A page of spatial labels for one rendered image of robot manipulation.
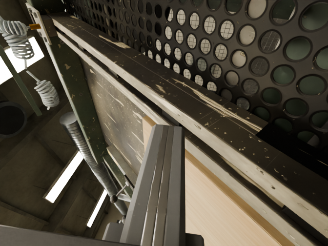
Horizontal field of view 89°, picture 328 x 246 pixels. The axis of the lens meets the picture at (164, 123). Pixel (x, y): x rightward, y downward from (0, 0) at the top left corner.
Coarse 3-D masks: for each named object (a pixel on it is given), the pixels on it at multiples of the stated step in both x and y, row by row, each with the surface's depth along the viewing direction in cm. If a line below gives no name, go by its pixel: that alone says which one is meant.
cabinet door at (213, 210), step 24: (144, 120) 44; (144, 144) 52; (192, 168) 35; (192, 192) 41; (216, 192) 32; (192, 216) 47; (216, 216) 37; (240, 216) 29; (216, 240) 42; (240, 240) 33; (264, 240) 27; (288, 240) 25
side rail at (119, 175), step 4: (104, 156) 122; (108, 156) 122; (104, 160) 122; (108, 160) 120; (112, 160) 120; (108, 164) 117; (112, 164) 117; (116, 164) 117; (112, 168) 115; (116, 168) 115; (112, 172) 116; (116, 172) 113; (120, 172) 113; (116, 176) 111; (120, 176) 111; (120, 180) 109; (124, 180) 109; (120, 184) 111; (124, 184) 107; (128, 188) 105; (128, 192) 103; (132, 192) 103; (128, 196) 104
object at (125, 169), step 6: (108, 150) 97; (114, 150) 96; (114, 156) 94; (120, 156) 94; (120, 162) 91; (120, 168) 91; (126, 168) 88; (126, 174) 86; (132, 174) 86; (132, 180) 83
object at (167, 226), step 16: (176, 128) 9; (176, 144) 8; (176, 160) 7; (176, 176) 6; (160, 192) 6; (176, 192) 6; (160, 208) 5; (176, 208) 5; (160, 224) 5; (176, 224) 5; (160, 240) 4; (176, 240) 5; (192, 240) 5
